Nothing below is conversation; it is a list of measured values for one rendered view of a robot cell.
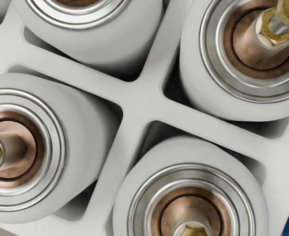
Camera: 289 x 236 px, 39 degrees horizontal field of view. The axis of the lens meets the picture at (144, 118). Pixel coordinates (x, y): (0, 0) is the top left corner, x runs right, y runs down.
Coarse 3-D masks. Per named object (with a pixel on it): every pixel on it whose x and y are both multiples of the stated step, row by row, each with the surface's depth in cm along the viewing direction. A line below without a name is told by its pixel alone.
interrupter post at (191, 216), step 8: (184, 208) 24; (192, 208) 24; (176, 216) 24; (184, 216) 22; (192, 216) 22; (200, 216) 22; (176, 224) 22; (184, 224) 21; (192, 224) 21; (200, 224) 21; (208, 224) 22; (176, 232) 21; (208, 232) 21
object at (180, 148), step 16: (160, 144) 32; (176, 144) 26; (192, 144) 25; (208, 144) 28; (144, 160) 25; (160, 160) 25; (176, 160) 24; (192, 160) 24; (208, 160) 24; (224, 160) 24; (128, 176) 25; (144, 176) 25; (240, 176) 24; (128, 192) 25; (256, 192) 24; (128, 208) 25; (256, 208) 24; (256, 224) 24
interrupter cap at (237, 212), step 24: (168, 168) 24; (192, 168) 24; (216, 168) 24; (144, 192) 24; (168, 192) 24; (192, 192) 24; (216, 192) 24; (240, 192) 24; (144, 216) 24; (168, 216) 24; (216, 216) 24; (240, 216) 24
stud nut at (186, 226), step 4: (184, 228) 21; (188, 228) 20; (192, 228) 21; (196, 228) 21; (200, 228) 21; (204, 228) 21; (180, 232) 21; (184, 232) 20; (188, 232) 20; (192, 232) 20; (196, 232) 20; (200, 232) 20; (204, 232) 20
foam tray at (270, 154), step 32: (192, 0) 31; (0, 32) 33; (32, 32) 35; (160, 32) 32; (0, 64) 33; (32, 64) 32; (64, 64) 32; (160, 64) 32; (128, 96) 32; (160, 96) 32; (128, 128) 32; (160, 128) 43; (192, 128) 31; (224, 128) 31; (256, 128) 42; (288, 128) 31; (128, 160) 32; (256, 160) 34; (288, 160) 31; (96, 192) 32; (288, 192) 31; (0, 224) 33; (32, 224) 32; (64, 224) 32; (96, 224) 32
